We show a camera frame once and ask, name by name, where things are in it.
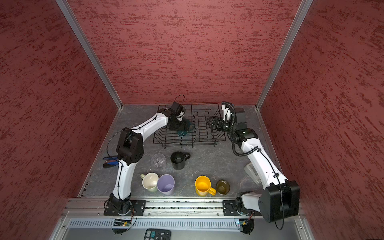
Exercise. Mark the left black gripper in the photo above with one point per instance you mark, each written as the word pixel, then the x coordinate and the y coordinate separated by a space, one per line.
pixel 183 126

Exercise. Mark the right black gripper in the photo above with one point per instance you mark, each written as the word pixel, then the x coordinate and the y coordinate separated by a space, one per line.
pixel 220 120

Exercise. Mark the dark green mug white inside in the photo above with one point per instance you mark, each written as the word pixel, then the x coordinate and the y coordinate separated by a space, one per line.
pixel 186 127

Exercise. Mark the olive green glass cup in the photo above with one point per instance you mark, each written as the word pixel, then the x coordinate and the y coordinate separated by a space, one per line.
pixel 223 187

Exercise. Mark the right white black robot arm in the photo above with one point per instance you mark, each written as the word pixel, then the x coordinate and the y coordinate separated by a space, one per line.
pixel 280 198

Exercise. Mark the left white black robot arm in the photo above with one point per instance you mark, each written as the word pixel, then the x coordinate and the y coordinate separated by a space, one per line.
pixel 130 150

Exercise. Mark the black mug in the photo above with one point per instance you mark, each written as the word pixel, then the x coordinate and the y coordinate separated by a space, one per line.
pixel 179 159

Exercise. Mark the clear glass cup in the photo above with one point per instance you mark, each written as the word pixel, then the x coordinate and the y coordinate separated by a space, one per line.
pixel 159 161

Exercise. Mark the lilac plastic cup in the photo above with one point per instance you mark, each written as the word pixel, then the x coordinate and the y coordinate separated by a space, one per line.
pixel 166 184

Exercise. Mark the yellow mug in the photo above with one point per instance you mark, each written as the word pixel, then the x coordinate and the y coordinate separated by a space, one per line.
pixel 203 186

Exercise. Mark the cream light green mug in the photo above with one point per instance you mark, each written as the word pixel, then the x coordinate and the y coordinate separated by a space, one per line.
pixel 149 181

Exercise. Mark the blue black crimping tool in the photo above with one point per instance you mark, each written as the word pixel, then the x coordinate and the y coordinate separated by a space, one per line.
pixel 110 162

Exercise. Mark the black calculator remote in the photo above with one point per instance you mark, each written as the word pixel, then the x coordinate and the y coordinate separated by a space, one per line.
pixel 157 234

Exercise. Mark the black wire dish rack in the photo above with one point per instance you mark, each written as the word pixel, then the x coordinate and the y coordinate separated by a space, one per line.
pixel 199 115

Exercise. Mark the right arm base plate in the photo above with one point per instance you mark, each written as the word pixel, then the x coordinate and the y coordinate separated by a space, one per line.
pixel 235 208

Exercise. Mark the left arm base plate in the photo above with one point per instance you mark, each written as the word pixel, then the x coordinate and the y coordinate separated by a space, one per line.
pixel 137 205

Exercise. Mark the aluminium rail frame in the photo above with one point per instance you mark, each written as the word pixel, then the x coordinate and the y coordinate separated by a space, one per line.
pixel 174 214

